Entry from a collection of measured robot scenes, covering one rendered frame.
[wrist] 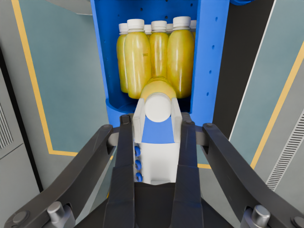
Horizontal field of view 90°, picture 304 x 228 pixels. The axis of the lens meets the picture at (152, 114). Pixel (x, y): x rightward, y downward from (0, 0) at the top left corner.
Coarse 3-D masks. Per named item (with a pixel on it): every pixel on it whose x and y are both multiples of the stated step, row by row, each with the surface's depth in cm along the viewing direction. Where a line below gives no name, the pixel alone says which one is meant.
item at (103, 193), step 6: (114, 156) 115; (114, 162) 109; (108, 168) 104; (108, 174) 99; (108, 180) 94; (102, 186) 90; (108, 186) 90; (102, 192) 86; (108, 192) 87; (96, 198) 83; (102, 198) 83; (96, 204) 80; (90, 210) 77
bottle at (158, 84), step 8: (152, 80) 29; (160, 80) 27; (168, 80) 35; (144, 88) 26; (152, 88) 24; (160, 88) 24; (168, 88) 24; (144, 96) 24; (168, 96) 23; (176, 96) 26
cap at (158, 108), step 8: (152, 96) 21; (160, 96) 21; (152, 104) 21; (160, 104) 21; (168, 104) 21; (152, 112) 22; (160, 112) 21; (168, 112) 21; (152, 120) 22; (160, 120) 22
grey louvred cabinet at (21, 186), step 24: (0, 48) 144; (0, 72) 142; (0, 96) 144; (0, 120) 145; (0, 144) 147; (24, 144) 180; (0, 168) 150; (24, 168) 178; (0, 192) 152; (24, 192) 182; (0, 216) 154
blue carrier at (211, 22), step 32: (96, 0) 33; (128, 0) 42; (160, 0) 44; (192, 0) 41; (224, 0) 25; (96, 32) 34; (224, 32) 29; (128, 96) 51; (192, 96) 28; (160, 128) 30
